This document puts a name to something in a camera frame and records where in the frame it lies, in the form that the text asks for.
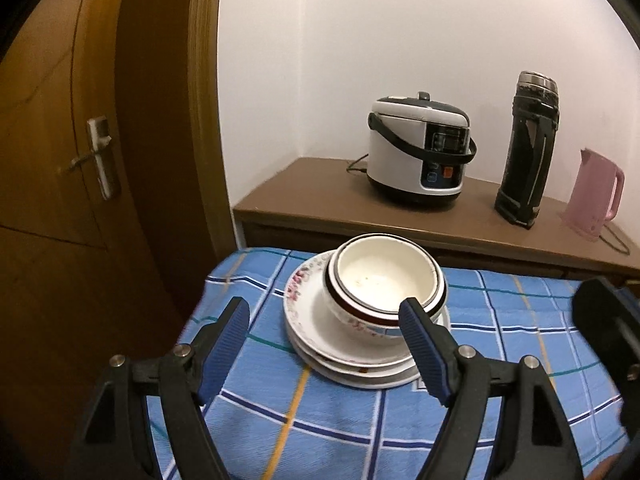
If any white bowl with red flower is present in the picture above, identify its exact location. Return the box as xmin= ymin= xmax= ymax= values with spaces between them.
xmin=289 ymin=330 xmax=422 ymax=377

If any white and black rice cooker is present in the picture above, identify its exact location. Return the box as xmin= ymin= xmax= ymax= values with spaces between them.
xmin=367 ymin=91 xmax=477 ymax=207

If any black kettle power cable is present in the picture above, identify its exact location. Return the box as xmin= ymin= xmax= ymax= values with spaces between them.
xmin=600 ymin=222 xmax=632 ymax=256

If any black thermos flask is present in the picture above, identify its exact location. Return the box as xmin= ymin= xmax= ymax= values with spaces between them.
xmin=495 ymin=71 xmax=560 ymax=230

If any white plate with floral rim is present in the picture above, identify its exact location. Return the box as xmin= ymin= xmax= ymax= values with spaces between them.
xmin=284 ymin=252 xmax=452 ymax=367

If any brown wooden sideboard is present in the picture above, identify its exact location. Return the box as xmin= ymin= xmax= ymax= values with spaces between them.
xmin=233 ymin=156 xmax=640 ymax=286

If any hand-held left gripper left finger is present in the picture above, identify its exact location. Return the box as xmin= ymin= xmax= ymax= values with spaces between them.
xmin=70 ymin=297 xmax=251 ymax=480

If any pink electric kettle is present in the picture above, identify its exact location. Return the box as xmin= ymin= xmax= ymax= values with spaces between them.
xmin=562 ymin=148 xmax=626 ymax=239

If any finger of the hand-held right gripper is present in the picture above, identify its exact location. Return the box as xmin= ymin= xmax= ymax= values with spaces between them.
xmin=572 ymin=277 xmax=640 ymax=411

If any pink plastic bowl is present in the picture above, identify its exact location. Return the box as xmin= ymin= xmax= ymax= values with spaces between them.
xmin=324 ymin=247 xmax=448 ymax=324

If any blue plaid tablecloth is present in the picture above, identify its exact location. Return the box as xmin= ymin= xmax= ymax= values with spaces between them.
xmin=150 ymin=247 xmax=632 ymax=480

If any metal door handle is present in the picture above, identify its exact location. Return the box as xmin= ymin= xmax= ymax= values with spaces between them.
xmin=67 ymin=116 xmax=122 ymax=202

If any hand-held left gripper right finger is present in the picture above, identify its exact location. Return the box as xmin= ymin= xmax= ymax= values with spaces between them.
xmin=398 ymin=297 xmax=583 ymax=480

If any wooden door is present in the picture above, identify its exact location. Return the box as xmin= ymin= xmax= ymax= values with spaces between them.
xmin=0 ymin=0 xmax=238 ymax=480

